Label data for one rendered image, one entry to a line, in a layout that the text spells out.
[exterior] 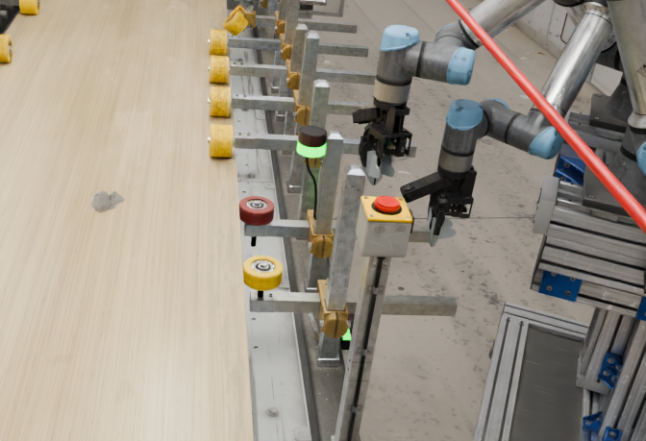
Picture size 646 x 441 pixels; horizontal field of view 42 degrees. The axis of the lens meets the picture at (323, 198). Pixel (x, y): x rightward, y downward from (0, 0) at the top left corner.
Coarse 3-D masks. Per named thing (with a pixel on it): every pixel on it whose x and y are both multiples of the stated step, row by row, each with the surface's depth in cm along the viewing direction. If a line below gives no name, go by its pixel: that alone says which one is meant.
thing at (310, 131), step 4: (304, 128) 179; (308, 128) 179; (312, 128) 179; (316, 128) 179; (320, 128) 180; (304, 132) 177; (308, 132) 177; (312, 132) 177; (316, 132) 178; (320, 132) 178; (324, 132) 178; (316, 136) 176; (324, 156) 179; (308, 160) 181; (320, 160) 183; (324, 160) 180; (308, 164) 182; (308, 168) 182; (312, 176) 183; (316, 188) 184; (316, 192) 185; (316, 196) 185; (316, 200) 186; (316, 204) 186
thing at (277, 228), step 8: (248, 224) 190; (272, 224) 192; (280, 224) 192; (288, 224) 193; (296, 224) 193; (304, 224) 193; (248, 232) 191; (256, 232) 191; (264, 232) 192; (272, 232) 192; (280, 232) 192; (288, 232) 193; (296, 232) 193; (304, 232) 193; (416, 232) 197; (424, 232) 197; (416, 240) 198; (424, 240) 198
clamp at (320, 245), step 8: (312, 216) 195; (312, 224) 192; (312, 232) 189; (312, 240) 188; (320, 240) 187; (328, 240) 187; (312, 248) 187; (320, 248) 187; (328, 248) 188; (320, 256) 188; (328, 256) 189
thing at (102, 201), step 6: (102, 192) 185; (114, 192) 184; (96, 198) 183; (102, 198) 182; (108, 198) 183; (114, 198) 184; (120, 198) 185; (96, 204) 181; (102, 204) 182; (108, 204) 183; (114, 204) 183; (102, 210) 180
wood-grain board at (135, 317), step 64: (64, 0) 306; (128, 0) 315; (192, 0) 325; (0, 64) 245; (64, 64) 251; (128, 64) 257; (192, 64) 264; (0, 128) 209; (64, 128) 214; (128, 128) 218; (192, 128) 223; (0, 192) 182; (64, 192) 185; (128, 192) 189; (192, 192) 192; (0, 256) 162; (64, 256) 164; (128, 256) 167; (192, 256) 169; (0, 320) 145; (64, 320) 147; (128, 320) 149; (192, 320) 151; (0, 384) 131; (64, 384) 133; (128, 384) 135; (192, 384) 136
